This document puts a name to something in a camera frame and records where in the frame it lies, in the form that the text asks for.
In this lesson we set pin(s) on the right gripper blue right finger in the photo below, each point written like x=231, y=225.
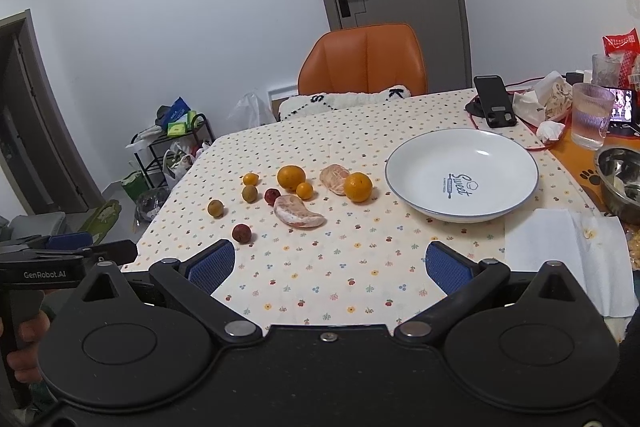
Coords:
x=469, y=286

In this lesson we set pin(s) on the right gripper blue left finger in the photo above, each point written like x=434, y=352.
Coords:
x=188, y=287

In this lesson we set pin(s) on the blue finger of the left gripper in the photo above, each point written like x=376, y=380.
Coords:
x=76, y=240

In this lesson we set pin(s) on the red jujube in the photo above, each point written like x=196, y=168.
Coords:
x=242, y=234
x=271, y=195

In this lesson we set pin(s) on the green-brown round fruit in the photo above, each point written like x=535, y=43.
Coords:
x=215, y=208
x=249, y=193

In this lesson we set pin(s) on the small orange kumquat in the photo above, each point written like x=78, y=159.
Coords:
x=305, y=191
x=250, y=178

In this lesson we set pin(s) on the peeled pomelo segment front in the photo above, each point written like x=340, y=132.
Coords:
x=291, y=210

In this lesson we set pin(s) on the peeled pomelo segment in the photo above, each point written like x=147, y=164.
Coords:
x=291, y=210
x=333, y=177

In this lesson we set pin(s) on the large orange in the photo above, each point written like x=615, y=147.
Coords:
x=358, y=187
x=289, y=177

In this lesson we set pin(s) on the peeled pomelo segment back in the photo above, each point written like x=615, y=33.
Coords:
x=333, y=177

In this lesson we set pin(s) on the person's left hand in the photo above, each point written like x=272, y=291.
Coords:
x=23, y=362

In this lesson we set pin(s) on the white plate with blue rim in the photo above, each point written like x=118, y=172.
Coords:
x=462, y=175

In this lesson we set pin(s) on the white bag with groceries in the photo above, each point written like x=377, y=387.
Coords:
x=177, y=161

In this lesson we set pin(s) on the black metal shelf rack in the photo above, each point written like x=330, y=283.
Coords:
x=150, y=146

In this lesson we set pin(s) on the floral tablecloth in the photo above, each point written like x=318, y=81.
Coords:
x=365, y=265

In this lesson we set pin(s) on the white paper towel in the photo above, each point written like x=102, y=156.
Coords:
x=593, y=247

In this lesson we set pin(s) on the green package on shelf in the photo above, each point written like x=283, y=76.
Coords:
x=179, y=128

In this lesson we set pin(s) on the blue package on shelf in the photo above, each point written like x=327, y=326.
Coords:
x=174, y=112

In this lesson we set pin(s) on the black smartphone on stand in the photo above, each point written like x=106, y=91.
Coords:
x=495, y=102

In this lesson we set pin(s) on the white bag with peels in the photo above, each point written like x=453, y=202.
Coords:
x=551, y=99

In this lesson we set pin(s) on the stainless steel bowl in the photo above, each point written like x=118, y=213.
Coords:
x=619, y=171

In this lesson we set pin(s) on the white fluffy cushion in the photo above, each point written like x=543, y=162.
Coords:
x=306, y=105

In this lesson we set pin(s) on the orange leather chair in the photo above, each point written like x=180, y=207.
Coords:
x=366, y=59

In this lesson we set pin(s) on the red snack package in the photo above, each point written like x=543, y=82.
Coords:
x=625, y=49

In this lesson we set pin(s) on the translucent plastic bag by wall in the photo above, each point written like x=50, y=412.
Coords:
x=250, y=112

